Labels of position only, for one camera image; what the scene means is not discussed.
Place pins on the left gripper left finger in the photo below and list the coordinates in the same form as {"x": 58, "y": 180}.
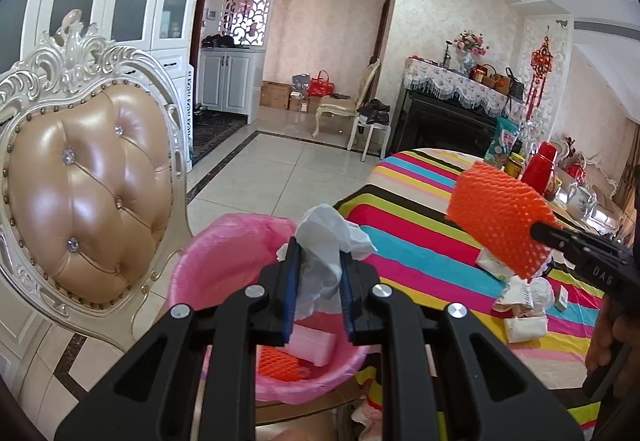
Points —
{"x": 193, "y": 374}

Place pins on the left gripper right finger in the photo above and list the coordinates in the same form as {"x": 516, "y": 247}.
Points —
{"x": 445, "y": 376}

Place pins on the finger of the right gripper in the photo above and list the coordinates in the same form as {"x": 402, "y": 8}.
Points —
{"x": 579, "y": 247}

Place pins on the white plastic bag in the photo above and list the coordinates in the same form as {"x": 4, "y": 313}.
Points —
{"x": 525, "y": 298}

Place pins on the orange foam net front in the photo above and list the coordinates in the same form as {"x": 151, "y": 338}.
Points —
{"x": 276, "y": 364}

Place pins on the orange foam net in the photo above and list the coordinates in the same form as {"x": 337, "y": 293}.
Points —
{"x": 498, "y": 212}
{"x": 276, "y": 364}

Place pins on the orange foam net back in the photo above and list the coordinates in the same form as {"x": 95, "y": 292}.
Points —
{"x": 498, "y": 212}

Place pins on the printed white paper bag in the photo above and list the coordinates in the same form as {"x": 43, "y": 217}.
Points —
{"x": 493, "y": 266}

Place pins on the white foam block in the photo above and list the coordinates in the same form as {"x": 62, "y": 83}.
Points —
{"x": 311, "y": 345}

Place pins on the white tissue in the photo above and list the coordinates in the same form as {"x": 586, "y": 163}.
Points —
{"x": 322, "y": 234}

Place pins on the pink lined trash bin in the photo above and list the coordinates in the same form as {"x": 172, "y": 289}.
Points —
{"x": 229, "y": 255}

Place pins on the person's right hand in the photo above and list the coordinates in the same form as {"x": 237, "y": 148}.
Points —
{"x": 624, "y": 329}

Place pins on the white floral teapot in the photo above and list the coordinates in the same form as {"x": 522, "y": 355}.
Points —
{"x": 580, "y": 202}

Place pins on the small white card box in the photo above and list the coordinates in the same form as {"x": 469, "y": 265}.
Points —
{"x": 561, "y": 298}

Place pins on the small glass jar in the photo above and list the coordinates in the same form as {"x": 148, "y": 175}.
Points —
{"x": 553, "y": 187}

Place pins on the folded white paper wrapper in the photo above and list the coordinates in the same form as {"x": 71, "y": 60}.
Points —
{"x": 524, "y": 329}

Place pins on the striped colourful tablecloth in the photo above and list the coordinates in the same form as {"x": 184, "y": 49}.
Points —
{"x": 403, "y": 206}

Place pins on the white carved sofa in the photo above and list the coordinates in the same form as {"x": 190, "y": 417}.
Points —
{"x": 588, "y": 172}

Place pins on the red thermos jug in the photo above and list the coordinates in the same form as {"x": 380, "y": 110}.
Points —
{"x": 540, "y": 168}

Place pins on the yellow lid jar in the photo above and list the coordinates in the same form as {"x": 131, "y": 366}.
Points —
{"x": 514, "y": 166}

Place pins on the green snack bag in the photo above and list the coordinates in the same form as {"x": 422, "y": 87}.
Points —
{"x": 502, "y": 143}

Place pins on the black handbag on piano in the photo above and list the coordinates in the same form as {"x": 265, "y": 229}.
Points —
{"x": 516, "y": 88}

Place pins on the black upright piano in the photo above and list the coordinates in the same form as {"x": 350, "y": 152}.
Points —
{"x": 421, "y": 120}

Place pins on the red chinese knot ornament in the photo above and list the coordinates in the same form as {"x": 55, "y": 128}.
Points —
{"x": 541, "y": 62}

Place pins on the beige tufted dining chair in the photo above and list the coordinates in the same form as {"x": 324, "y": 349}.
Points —
{"x": 93, "y": 180}

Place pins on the lace piano cover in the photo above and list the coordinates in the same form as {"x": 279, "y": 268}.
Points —
{"x": 442, "y": 84}

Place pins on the pink flower vase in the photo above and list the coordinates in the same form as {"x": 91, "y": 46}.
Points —
{"x": 471, "y": 45}

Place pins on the dark floor rug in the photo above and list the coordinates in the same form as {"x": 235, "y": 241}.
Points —
{"x": 211, "y": 128}

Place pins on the white stool with clothes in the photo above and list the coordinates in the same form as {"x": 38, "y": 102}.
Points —
{"x": 372, "y": 116}

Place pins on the cream side chair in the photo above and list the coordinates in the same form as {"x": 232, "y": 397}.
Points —
{"x": 346, "y": 107}

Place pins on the brown cardboard box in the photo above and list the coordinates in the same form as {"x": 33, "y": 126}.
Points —
{"x": 275, "y": 95}

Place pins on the white low shoe cabinet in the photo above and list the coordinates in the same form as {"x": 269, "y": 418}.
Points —
{"x": 230, "y": 79}

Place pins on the red handbag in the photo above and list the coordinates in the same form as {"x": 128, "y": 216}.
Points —
{"x": 320, "y": 85}

